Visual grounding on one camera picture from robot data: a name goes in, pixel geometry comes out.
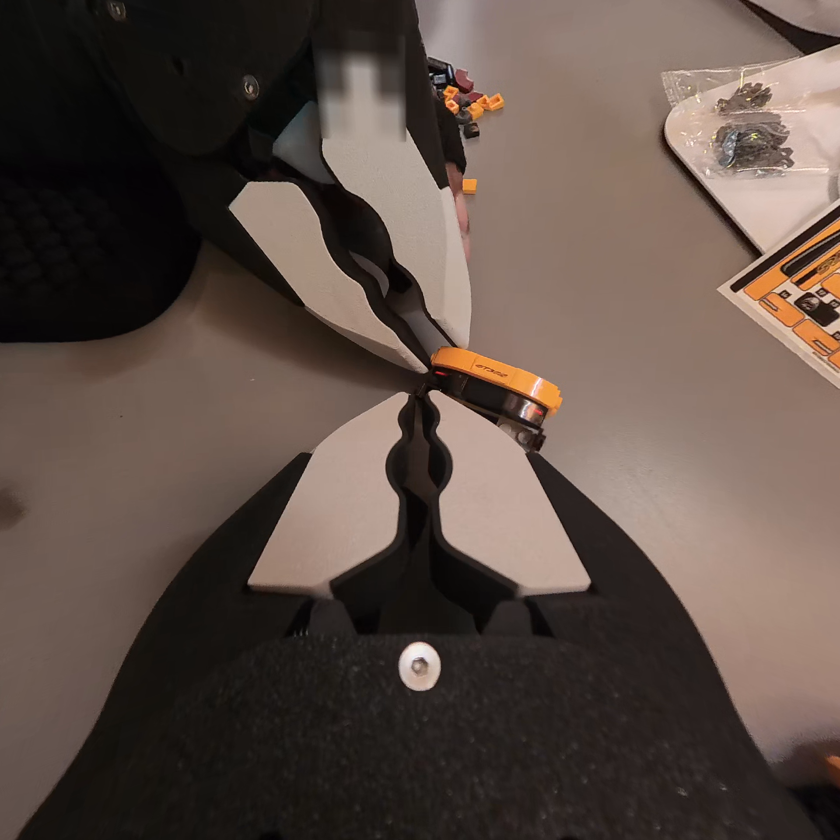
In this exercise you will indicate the person's left hand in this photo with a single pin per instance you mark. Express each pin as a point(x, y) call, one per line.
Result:
point(461, 197)

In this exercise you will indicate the pile of loose lego pieces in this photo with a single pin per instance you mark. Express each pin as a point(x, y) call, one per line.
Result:
point(472, 105)

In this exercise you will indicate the orange and black sticker sheet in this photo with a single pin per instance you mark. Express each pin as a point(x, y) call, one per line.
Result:
point(800, 315)

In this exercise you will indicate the white board with dark edge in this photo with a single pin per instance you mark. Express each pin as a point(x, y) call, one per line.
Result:
point(814, 13)

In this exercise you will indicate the white rounded board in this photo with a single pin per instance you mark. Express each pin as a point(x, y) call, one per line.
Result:
point(774, 203)

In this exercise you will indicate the orange lego bumper assembly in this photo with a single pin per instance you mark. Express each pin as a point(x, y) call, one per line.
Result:
point(492, 377)

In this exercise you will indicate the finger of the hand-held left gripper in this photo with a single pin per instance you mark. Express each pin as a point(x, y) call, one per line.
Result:
point(420, 229)
point(295, 249)

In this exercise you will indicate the clear bag of black parts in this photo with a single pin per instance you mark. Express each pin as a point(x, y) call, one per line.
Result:
point(754, 138)

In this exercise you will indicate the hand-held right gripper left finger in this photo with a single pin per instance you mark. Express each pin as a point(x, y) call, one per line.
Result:
point(328, 512)

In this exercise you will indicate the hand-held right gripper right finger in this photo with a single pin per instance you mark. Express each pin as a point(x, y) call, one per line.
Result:
point(505, 512)

